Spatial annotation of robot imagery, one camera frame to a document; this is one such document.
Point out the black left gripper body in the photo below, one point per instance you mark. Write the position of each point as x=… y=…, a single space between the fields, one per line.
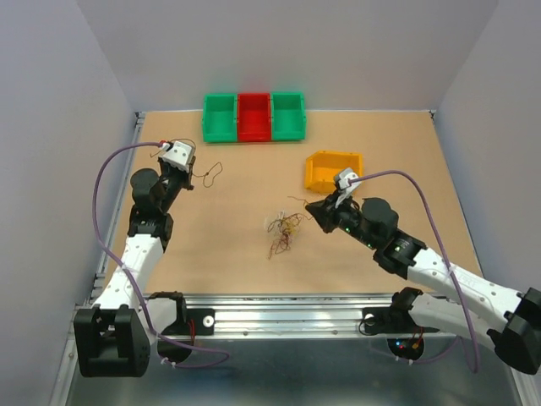
x=173 y=180

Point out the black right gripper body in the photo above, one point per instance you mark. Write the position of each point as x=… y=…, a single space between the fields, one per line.
x=346 y=217

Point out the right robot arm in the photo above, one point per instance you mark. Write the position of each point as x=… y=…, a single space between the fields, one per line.
x=502 y=319

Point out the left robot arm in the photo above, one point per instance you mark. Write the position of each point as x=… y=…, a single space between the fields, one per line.
x=113 y=337

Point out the yellow plastic bin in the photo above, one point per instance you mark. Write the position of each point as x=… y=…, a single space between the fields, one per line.
x=322 y=166

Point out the left green plastic bin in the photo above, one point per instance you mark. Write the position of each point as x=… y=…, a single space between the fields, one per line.
x=219 y=118

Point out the green plastic bin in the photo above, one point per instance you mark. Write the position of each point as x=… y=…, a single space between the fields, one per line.
x=219 y=118
x=288 y=116

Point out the red plastic bin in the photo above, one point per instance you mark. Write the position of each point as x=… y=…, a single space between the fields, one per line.
x=254 y=117

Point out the right green plastic bin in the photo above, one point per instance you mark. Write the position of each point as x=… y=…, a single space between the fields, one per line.
x=288 y=116

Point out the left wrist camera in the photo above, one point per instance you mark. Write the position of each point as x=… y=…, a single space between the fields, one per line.
x=178 y=154

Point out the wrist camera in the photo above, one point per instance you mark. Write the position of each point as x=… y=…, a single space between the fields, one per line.
x=178 y=154
x=346 y=181

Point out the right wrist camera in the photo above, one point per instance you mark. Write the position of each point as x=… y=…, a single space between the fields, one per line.
x=346 y=181

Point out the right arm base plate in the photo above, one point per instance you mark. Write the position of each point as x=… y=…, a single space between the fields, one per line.
x=384 y=320

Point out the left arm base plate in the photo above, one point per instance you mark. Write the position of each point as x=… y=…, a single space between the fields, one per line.
x=198 y=322

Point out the aluminium rail frame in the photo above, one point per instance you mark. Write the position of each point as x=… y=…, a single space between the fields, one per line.
x=305 y=349

